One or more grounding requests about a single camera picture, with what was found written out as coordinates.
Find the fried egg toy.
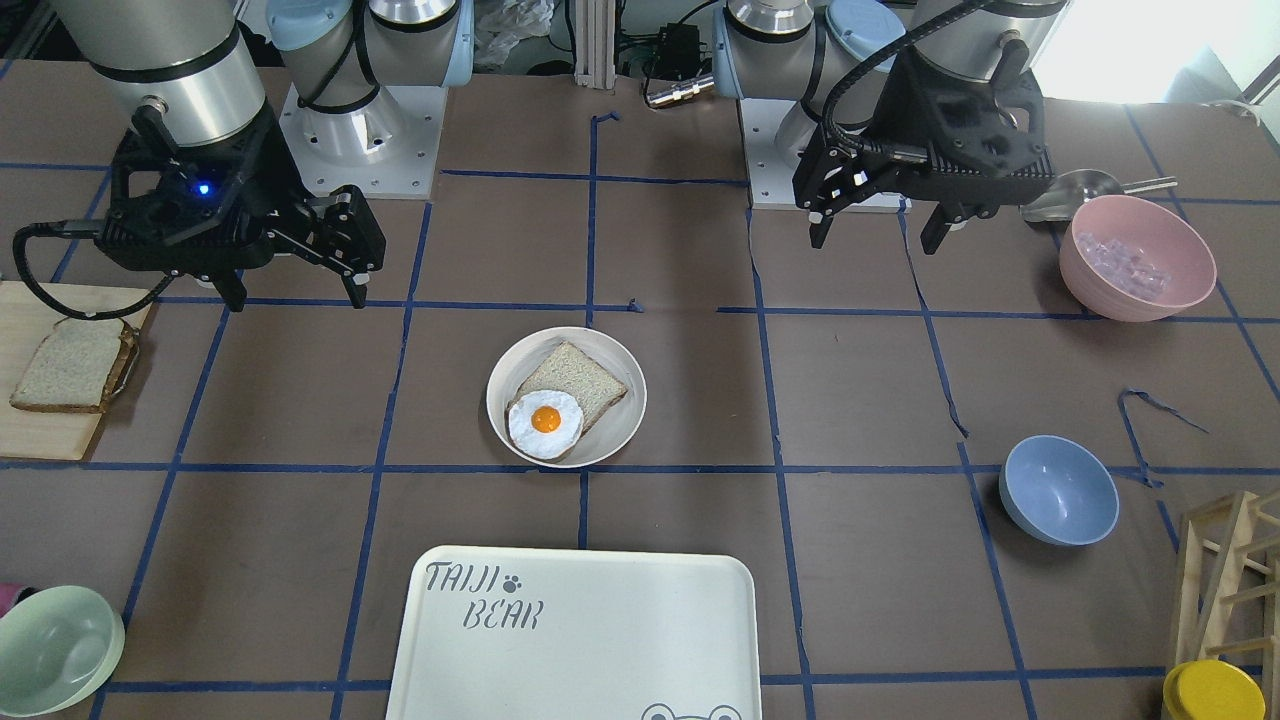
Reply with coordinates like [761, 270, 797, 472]
[507, 389, 585, 461]

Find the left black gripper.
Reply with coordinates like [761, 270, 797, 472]
[794, 40, 1057, 255]

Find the metal scoop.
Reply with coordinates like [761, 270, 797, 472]
[1019, 169, 1179, 223]

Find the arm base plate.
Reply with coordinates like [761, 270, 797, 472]
[279, 86, 448, 200]
[739, 96, 909, 213]

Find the cream round plate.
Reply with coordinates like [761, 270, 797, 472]
[485, 325, 648, 469]

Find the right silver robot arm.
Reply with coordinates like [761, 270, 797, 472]
[14, 1, 475, 311]

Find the bread slice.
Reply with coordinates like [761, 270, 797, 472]
[508, 342, 628, 434]
[9, 318, 138, 414]

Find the wooden dish rack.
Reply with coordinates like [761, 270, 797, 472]
[1169, 491, 1279, 701]

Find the green bowl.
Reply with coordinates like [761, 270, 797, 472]
[1, 585, 125, 717]

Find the bread slice on plate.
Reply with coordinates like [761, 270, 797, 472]
[508, 342, 628, 434]

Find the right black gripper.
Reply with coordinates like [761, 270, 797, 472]
[95, 102, 387, 313]

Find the cream bear tray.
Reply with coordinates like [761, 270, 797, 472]
[387, 544, 763, 719]

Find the pink cloth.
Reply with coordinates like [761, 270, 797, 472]
[0, 582, 38, 618]

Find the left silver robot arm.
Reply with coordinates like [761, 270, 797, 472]
[712, 1, 1068, 254]

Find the blue bowl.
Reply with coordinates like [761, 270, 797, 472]
[998, 436, 1120, 547]

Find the aluminium frame post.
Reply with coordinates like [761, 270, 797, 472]
[571, 0, 618, 92]

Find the yellow cup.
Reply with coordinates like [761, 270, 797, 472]
[1162, 659, 1267, 719]

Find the wooden cutting board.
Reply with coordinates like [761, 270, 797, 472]
[1, 281, 150, 461]

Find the pink bowl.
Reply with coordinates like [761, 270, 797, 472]
[1059, 195, 1219, 322]

